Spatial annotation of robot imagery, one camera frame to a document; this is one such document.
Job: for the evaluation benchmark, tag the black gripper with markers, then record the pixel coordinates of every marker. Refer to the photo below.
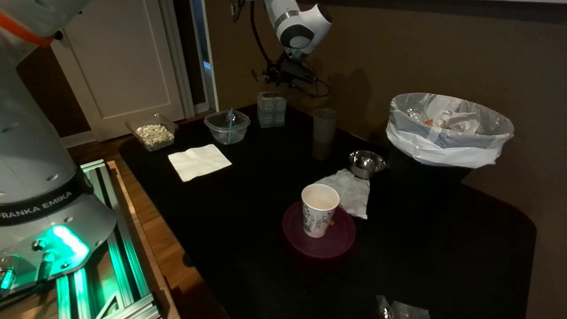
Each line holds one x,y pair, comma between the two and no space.
293,70

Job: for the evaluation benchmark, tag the clear glass jar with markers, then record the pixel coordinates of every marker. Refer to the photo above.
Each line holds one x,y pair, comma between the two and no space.
271,109

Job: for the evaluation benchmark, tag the grey tumbler cup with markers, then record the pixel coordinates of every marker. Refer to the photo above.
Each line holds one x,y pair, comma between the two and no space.
325,134

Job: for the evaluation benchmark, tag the clear plastic bowl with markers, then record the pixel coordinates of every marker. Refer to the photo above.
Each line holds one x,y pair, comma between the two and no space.
227,129

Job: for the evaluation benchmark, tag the dark glass side window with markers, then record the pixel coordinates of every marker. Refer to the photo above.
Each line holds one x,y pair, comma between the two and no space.
200,54

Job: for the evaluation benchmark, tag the small metal bowl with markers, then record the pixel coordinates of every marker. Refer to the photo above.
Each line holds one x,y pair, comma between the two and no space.
365,162

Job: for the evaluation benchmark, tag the white paper napkin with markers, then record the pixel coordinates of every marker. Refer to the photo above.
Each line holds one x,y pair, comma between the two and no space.
199,162

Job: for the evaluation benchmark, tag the crumpled white cloth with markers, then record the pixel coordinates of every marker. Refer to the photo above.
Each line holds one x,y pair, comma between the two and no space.
355,192

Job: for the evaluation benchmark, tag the patterned paper cup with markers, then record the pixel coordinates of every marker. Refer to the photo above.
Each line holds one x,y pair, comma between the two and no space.
317,215

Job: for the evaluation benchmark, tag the clear container of white pieces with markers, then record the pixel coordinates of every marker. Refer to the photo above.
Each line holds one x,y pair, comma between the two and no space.
153,136

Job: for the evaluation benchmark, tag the trash bin with white bag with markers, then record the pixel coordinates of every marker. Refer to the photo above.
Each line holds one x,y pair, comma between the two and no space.
449,134

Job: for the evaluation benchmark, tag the white panel door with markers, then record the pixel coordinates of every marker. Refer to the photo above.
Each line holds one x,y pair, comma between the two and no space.
117,59

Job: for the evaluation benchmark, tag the purple round plate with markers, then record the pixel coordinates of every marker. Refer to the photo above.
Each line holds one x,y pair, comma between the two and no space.
330,242

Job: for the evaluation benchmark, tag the aluminium mounting frame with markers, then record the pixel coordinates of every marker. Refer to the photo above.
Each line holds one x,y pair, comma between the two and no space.
121,267

